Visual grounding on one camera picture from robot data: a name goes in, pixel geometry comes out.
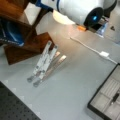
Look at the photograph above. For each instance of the black pen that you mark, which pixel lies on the black pen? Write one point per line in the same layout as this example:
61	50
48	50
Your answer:
115	98

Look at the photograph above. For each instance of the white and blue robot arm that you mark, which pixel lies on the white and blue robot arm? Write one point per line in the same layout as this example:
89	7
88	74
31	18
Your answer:
82	12

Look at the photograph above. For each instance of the grey compartment tray box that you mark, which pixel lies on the grey compartment tray box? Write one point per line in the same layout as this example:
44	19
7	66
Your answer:
100	103

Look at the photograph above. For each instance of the metal folding book stand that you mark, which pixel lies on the metal folding book stand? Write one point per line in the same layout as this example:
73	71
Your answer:
44	67

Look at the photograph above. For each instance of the brown wooden shelf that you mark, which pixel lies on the brown wooden shelf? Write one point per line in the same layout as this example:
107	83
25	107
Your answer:
14	10

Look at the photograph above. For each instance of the orange handled tool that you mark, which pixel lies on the orange handled tool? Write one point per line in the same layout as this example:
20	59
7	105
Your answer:
81	28

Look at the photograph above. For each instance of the white lamp shade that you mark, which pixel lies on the white lamp shade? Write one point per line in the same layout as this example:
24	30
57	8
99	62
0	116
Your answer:
61	18

